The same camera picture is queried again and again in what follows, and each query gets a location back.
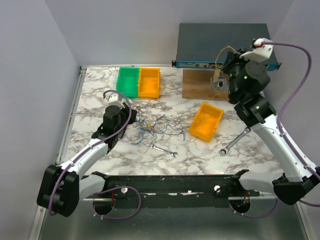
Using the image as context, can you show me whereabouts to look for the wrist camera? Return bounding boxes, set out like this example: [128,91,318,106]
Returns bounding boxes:
[107,93,125,109]
[239,38,273,63]

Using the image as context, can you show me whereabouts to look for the small silver open-end wrench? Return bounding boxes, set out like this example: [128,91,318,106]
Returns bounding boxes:
[149,144,179,158]

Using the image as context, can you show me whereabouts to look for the blue network switch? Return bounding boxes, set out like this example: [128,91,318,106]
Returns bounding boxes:
[171,23,270,69]

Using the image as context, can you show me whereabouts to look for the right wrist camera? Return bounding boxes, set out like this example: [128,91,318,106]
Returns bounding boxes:
[239,38,273,63]

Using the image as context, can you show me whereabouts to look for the wooden base board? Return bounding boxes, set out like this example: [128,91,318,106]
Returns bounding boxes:
[182,69,229,102]

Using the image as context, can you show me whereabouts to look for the loose yellow plastic bin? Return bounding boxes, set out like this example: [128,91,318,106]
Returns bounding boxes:
[188,102,224,142]

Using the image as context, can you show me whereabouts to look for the yellow wire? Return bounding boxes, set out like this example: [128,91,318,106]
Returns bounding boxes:
[209,45,236,100]

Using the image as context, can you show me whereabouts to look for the coloured wire bundle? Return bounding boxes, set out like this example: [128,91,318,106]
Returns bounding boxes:
[131,104,187,154]

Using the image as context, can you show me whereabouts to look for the grey switch stand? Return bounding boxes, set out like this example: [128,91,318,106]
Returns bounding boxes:
[210,69,229,92]

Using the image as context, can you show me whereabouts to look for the purple cable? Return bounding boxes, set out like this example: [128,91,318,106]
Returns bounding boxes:
[47,89,142,221]
[228,41,320,218]

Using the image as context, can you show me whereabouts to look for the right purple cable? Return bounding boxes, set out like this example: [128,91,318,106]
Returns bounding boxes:
[228,41,320,218]

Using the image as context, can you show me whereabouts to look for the green plastic bin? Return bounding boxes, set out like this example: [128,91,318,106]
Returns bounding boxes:
[116,66,140,98]

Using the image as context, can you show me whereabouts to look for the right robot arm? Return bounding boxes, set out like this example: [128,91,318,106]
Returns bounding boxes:
[221,48,320,205]

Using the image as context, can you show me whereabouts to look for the silver ratchet wrench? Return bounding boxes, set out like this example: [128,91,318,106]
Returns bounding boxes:
[219,127,251,156]

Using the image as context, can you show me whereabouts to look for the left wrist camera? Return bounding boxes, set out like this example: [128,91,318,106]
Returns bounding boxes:
[107,93,125,109]

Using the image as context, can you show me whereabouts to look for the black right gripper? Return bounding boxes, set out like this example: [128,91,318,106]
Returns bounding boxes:
[220,47,259,100]

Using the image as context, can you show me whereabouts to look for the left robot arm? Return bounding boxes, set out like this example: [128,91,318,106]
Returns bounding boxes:
[36,104,137,217]

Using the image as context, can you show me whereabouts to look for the orange plastic bin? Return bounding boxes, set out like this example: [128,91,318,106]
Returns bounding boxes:
[137,67,161,99]

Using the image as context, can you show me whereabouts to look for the black mounting rail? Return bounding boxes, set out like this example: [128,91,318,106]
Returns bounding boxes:
[79,170,260,209]

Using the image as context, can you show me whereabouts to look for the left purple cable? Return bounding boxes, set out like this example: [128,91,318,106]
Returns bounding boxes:
[47,89,142,221]

